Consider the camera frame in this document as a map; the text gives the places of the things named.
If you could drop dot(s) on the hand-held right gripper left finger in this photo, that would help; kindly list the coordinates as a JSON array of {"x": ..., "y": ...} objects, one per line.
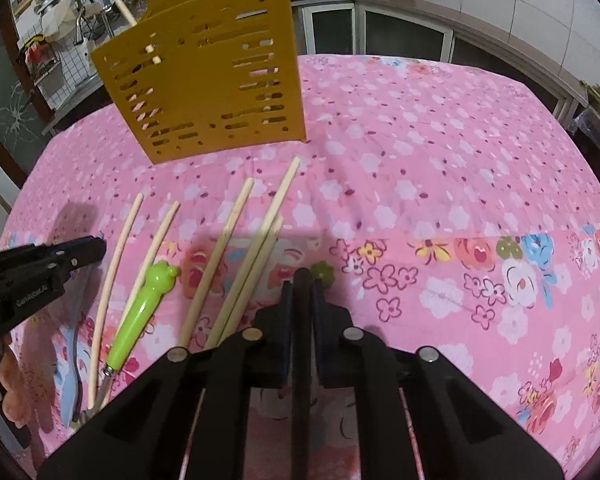
[{"x": 282, "y": 345}]

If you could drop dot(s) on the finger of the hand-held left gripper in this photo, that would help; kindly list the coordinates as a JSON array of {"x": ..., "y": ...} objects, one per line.
[{"x": 75, "y": 252}]

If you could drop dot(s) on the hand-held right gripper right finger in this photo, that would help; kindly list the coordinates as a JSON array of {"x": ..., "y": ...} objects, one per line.
[{"x": 322, "y": 345}]

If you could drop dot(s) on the wooden chopstick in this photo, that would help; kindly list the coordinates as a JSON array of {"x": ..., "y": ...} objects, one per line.
[
  {"x": 268, "y": 242},
  {"x": 157, "y": 240},
  {"x": 109, "y": 280},
  {"x": 280, "y": 195},
  {"x": 125, "y": 10},
  {"x": 220, "y": 255}
]

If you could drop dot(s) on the light blue spoon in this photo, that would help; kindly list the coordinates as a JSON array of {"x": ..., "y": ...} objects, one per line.
[{"x": 71, "y": 360}]

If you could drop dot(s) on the yellow perforated utensil holder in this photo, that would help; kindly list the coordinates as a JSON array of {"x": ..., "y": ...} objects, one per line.
[{"x": 205, "y": 75}]

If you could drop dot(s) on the dark glass door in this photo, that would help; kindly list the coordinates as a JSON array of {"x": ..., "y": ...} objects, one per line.
[{"x": 5, "y": 100}]

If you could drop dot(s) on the pink floral tablecloth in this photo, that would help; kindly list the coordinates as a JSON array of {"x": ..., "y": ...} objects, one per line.
[{"x": 405, "y": 185}]

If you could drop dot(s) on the red and yellow bag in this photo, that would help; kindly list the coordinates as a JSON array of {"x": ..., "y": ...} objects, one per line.
[{"x": 36, "y": 46}]

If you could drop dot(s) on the steel sink faucet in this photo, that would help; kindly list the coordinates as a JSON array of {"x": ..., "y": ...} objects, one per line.
[{"x": 81, "y": 25}]

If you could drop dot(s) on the glass door kitchen cabinet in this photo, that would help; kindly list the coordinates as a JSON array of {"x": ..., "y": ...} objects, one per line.
[{"x": 405, "y": 35}]

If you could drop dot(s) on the brown kitchen countertop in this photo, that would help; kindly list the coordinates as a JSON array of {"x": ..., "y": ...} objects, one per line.
[{"x": 430, "y": 15}]

